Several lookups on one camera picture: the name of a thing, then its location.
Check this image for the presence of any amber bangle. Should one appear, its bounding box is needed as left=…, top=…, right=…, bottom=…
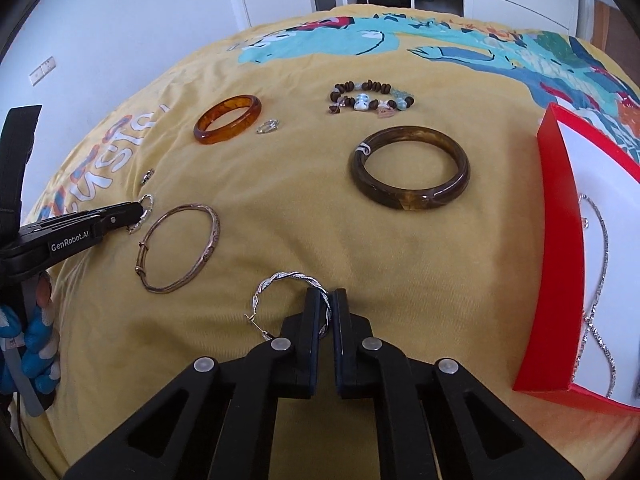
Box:
left=193, top=95, right=263, bottom=146

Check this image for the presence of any silver chain necklace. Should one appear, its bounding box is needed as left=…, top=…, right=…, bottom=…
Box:
left=570, top=192, right=618, bottom=401

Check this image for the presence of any dark brown bangle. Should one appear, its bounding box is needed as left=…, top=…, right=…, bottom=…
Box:
left=348, top=126, right=471, bottom=213

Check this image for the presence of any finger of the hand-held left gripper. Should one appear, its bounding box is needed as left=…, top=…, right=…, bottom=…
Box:
left=15, top=201, right=146, bottom=273

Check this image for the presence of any thin silver bangle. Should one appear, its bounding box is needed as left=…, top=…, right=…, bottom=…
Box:
left=136, top=203, right=221, bottom=294

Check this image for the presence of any person's left hand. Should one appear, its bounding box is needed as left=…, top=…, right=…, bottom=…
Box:
left=0, top=274, right=62, bottom=397

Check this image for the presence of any brown beaded bracelet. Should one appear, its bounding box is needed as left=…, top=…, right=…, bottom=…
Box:
left=327, top=79, right=416, bottom=117

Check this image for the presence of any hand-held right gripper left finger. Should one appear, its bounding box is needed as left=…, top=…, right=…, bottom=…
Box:
left=62, top=287, right=323, bottom=480

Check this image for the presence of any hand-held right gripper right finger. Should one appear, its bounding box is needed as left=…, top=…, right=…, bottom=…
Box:
left=331, top=287, right=583, bottom=480

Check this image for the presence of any white wall socket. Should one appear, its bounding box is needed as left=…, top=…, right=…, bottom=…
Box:
left=29, top=57, right=57, bottom=86

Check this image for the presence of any yellow printed blanket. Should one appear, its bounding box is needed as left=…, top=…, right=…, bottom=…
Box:
left=17, top=2, right=640, bottom=480

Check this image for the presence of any twisted silver hoop earring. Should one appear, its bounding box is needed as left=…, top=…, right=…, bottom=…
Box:
left=244, top=271, right=333, bottom=341

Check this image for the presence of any small silver chain ring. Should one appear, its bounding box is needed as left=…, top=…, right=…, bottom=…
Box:
left=126, top=194, right=154, bottom=234

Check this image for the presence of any red box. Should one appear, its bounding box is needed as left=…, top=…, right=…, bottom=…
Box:
left=512, top=102, right=640, bottom=413

